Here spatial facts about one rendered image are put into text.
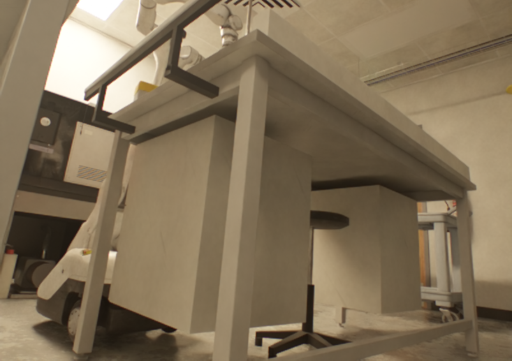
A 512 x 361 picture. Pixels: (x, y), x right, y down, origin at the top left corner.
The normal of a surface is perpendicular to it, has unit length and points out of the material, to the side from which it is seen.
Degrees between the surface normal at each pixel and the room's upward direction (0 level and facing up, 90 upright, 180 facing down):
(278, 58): 180
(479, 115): 90
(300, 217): 90
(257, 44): 180
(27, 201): 90
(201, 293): 90
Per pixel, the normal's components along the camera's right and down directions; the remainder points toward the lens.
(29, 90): 0.68, -0.14
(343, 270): -0.72, -0.25
